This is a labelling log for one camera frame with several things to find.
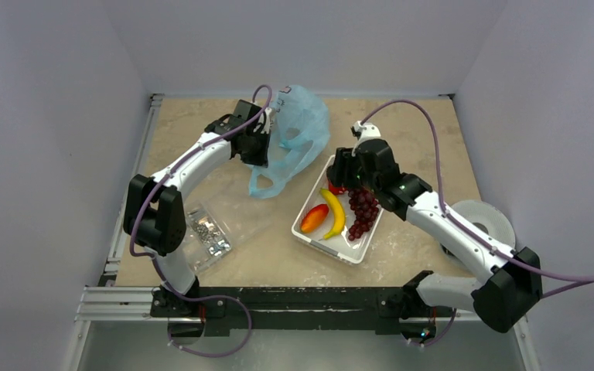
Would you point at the clear plastic screw box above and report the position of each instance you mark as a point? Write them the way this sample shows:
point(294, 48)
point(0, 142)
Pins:
point(221, 220)

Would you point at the dark red grape bunch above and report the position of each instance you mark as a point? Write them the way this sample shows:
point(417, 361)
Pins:
point(365, 210)

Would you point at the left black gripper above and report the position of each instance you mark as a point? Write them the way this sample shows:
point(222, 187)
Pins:
point(261, 159)

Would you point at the red orange fake fruit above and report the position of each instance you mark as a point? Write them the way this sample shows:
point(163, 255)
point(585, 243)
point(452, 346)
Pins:
point(314, 218)

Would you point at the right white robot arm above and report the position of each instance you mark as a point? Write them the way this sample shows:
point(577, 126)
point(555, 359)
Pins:
point(503, 286)

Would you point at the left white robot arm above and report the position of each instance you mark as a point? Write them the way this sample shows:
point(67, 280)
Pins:
point(155, 220)

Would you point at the light blue plastic bag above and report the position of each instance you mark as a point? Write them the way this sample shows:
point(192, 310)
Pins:
point(299, 134)

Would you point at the white plastic basket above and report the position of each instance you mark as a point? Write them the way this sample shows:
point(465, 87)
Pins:
point(350, 251)

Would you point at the yellow fake banana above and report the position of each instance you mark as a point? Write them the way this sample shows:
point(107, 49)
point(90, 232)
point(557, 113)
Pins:
point(339, 216)

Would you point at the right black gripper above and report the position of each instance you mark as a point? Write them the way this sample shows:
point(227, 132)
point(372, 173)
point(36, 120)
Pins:
point(338, 174)

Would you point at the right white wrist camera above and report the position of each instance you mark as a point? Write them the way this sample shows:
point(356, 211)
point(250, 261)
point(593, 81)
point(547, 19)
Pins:
point(364, 132)

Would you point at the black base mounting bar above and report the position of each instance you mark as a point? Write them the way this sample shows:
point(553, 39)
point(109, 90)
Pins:
point(381, 310)

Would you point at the white filament spool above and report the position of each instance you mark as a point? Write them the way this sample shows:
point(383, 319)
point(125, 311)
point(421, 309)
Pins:
point(488, 219)

